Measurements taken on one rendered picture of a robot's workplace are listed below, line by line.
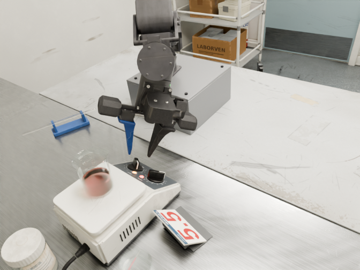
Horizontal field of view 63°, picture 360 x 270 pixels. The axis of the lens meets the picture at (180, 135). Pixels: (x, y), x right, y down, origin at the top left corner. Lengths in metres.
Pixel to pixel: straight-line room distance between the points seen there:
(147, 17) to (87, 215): 0.34
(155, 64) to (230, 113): 0.41
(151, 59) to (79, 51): 1.75
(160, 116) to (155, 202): 0.16
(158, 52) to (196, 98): 0.29
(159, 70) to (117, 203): 0.22
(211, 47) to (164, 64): 2.30
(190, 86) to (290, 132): 0.27
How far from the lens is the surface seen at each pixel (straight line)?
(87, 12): 2.21
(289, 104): 0.89
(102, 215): 0.50
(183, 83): 0.76
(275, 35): 3.53
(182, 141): 0.74
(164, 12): 0.54
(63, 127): 0.88
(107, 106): 0.53
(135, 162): 0.60
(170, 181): 0.59
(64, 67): 2.15
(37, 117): 0.99
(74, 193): 0.55
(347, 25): 3.31
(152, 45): 0.46
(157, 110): 0.48
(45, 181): 0.74
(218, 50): 2.73
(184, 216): 0.58
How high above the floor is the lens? 1.36
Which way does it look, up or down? 37 degrees down
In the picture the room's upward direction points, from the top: 6 degrees counter-clockwise
